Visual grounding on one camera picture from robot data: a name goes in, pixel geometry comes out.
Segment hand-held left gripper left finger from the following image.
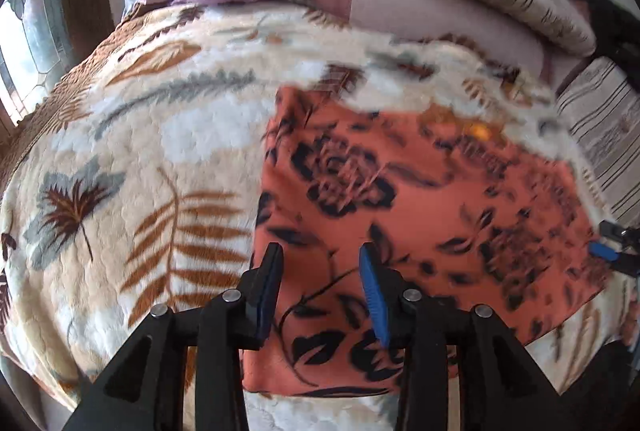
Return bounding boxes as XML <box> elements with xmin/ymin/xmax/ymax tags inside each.
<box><xmin>62</xmin><ymin>242</ymin><xmax>285</xmax><ymax>431</ymax></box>

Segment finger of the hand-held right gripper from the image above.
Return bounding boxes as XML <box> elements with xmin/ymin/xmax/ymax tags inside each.
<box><xmin>587</xmin><ymin>239</ymin><xmax>640</xmax><ymax>277</ymax></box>
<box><xmin>599</xmin><ymin>220</ymin><xmax>640</xmax><ymax>245</ymax></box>

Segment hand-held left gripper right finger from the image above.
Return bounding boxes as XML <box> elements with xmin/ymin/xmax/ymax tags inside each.
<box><xmin>358</xmin><ymin>242</ymin><xmax>566</xmax><ymax>431</ymax></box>

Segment orange floral dress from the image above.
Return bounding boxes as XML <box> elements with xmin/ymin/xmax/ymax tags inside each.
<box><xmin>241</xmin><ymin>85</ymin><xmax>614</xmax><ymax>400</ymax></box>

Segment dark clothes pile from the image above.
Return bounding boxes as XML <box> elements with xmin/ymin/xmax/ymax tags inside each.
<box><xmin>563</xmin><ymin>0</ymin><xmax>640</xmax><ymax>92</ymax></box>

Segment square striped floral pillow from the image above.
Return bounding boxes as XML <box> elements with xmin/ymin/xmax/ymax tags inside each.
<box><xmin>555</xmin><ymin>58</ymin><xmax>640</xmax><ymax>233</ymax></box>

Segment cream leaf-print blanket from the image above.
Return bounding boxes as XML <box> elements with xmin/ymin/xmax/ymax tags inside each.
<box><xmin>0</xmin><ymin>3</ymin><xmax>632</xmax><ymax>431</ymax></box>

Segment pink bolster cushion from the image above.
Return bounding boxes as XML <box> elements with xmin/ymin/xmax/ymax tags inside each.
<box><xmin>309</xmin><ymin>0</ymin><xmax>557</xmax><ymax>80</ymax></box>

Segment stained glass window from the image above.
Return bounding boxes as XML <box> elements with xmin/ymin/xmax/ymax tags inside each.
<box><xmin>0</xmin><ymin>0</ymin><xmax>74</xmax><ymax>128</ymax></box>

